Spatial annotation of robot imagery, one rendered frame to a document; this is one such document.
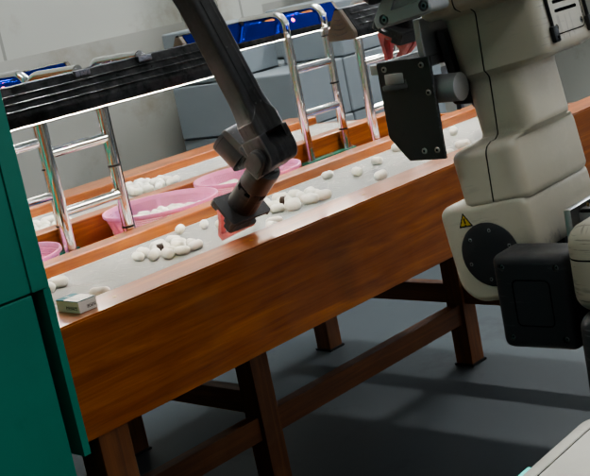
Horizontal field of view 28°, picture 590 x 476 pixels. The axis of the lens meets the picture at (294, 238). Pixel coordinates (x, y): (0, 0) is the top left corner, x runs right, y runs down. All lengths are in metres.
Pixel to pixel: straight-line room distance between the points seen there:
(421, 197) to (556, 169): 0.54
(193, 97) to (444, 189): 2.86
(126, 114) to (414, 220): 3.23
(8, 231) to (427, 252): 0.99
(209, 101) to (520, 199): 3.42
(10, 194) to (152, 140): 3.87
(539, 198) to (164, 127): 3.90
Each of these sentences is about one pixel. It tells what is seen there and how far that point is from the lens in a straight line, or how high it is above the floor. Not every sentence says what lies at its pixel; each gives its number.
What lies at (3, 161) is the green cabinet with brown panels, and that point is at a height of 1.03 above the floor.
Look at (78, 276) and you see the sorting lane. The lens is 2.26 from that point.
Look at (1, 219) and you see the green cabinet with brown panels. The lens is 1.70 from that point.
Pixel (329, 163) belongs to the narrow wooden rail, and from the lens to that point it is 2.80.
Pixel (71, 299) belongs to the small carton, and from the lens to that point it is 1.88.
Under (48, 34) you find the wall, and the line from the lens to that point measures 5.25.
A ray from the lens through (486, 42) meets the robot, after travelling 1.83.
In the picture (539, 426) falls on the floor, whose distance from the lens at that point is 3.07.
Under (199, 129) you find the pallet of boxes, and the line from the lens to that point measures 5.21.
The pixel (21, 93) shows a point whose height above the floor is 1.10.
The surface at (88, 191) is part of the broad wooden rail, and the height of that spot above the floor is 0.76.
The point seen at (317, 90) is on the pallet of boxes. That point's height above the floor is 0.74.
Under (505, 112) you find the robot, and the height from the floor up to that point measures 0.94.
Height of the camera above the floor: 1.20
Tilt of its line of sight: 12 degrees down
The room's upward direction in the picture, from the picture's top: 11 degrees counter-clockwise
